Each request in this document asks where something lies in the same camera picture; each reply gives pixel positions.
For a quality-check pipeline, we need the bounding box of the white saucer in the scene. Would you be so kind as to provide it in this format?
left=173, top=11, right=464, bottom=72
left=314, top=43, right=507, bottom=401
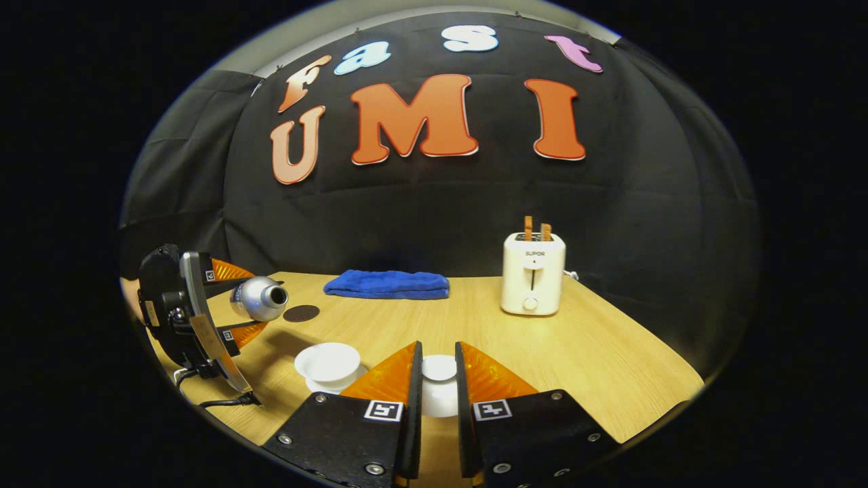
left=305, top=366, right=370, bottom=395

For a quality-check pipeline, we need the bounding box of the black backdrop cloth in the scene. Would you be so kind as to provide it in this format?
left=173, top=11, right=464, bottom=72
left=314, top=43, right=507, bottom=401
left=117, top=10, right=760, bottom=380

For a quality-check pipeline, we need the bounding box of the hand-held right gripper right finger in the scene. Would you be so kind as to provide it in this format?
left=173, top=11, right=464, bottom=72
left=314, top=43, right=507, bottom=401
left=454, top=340, right=622, bottom=488

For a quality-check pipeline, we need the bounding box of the silver water bottle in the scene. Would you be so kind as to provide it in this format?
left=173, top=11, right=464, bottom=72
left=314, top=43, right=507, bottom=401
left=229, top=276, right=290, bottom=323

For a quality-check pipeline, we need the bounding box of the blue folded towel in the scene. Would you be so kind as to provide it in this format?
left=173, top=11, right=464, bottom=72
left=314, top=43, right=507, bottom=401
left=323, top=270, right=451, bottom=300

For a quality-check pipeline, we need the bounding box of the white toaster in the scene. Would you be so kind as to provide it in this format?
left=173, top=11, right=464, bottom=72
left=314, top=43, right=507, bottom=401
left=500, top=232, right=567, bottom=317

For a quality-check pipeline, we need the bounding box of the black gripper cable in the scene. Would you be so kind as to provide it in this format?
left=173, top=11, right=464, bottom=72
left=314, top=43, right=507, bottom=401
left=175, top=366, right=264, bottom=409

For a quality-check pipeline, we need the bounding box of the white teacup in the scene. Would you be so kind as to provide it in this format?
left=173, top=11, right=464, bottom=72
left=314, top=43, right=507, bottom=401
left=294, top=342, right=361, bottom=385

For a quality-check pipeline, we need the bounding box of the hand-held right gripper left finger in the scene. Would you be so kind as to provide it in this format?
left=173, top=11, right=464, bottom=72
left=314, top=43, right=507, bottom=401
left=261, top=340, right=425, bottom=488

